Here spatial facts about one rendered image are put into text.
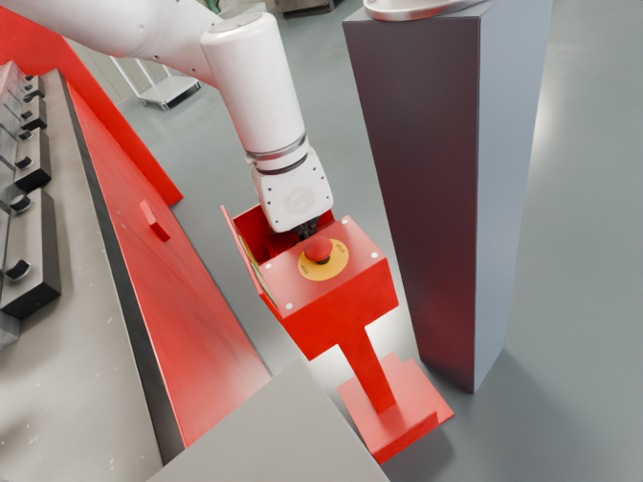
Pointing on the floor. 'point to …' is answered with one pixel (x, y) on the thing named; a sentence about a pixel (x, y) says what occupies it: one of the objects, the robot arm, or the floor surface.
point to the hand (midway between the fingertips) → (308, 236)
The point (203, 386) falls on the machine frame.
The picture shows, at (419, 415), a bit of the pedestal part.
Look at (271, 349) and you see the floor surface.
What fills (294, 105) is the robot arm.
